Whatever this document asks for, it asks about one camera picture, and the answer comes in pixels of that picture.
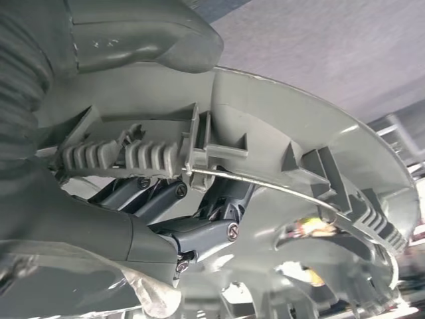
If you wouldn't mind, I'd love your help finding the clear plastic film flap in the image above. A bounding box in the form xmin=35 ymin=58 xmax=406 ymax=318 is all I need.
xmin=0 ymin=239 xmax=182 ymax=319

